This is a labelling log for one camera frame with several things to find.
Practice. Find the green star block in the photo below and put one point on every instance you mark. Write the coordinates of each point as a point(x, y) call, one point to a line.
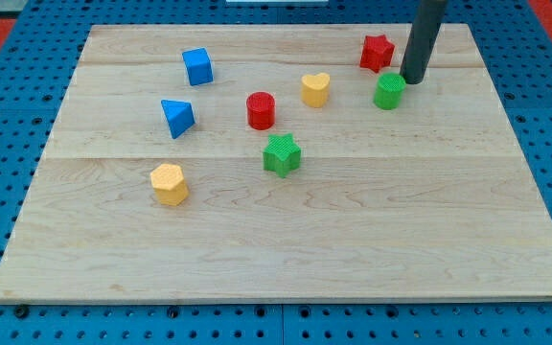
point(281, 155)

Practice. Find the red star block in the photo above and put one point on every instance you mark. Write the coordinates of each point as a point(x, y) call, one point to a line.
point(377, 52)

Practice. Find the light wooden board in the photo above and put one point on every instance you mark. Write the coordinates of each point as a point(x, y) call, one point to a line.
point(430, 202)

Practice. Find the red cylinder block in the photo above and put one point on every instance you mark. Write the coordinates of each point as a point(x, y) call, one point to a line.
point(260, 108)

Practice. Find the yellow heart block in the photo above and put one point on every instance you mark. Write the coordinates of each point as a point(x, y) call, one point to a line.
point(315, 89)

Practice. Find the yellow hexagon block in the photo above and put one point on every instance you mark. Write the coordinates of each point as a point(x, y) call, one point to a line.
point(169, 184)

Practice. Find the blue triangular prism block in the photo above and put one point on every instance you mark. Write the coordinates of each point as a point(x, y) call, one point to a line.
point(179, 116)

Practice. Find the blue cube block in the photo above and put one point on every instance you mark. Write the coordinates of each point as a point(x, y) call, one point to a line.
point(198, 66)

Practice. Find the green cylinder block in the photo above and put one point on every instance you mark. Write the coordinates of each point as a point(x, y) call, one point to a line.
point(389, 90)

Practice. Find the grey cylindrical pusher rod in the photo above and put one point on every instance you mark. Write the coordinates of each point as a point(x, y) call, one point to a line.
point(423, 34)

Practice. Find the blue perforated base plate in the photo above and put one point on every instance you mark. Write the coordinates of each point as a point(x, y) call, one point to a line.
point(36, 65)

